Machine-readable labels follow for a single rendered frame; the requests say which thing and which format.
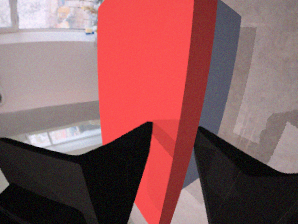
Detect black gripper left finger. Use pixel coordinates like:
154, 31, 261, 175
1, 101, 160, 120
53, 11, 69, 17
0, 121, 153, 224

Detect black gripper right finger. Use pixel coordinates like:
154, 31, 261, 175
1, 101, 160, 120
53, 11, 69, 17
194, 125, 298, 224

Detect dark grey open box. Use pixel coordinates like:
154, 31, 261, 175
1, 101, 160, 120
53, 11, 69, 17
181, 0, 242, 190

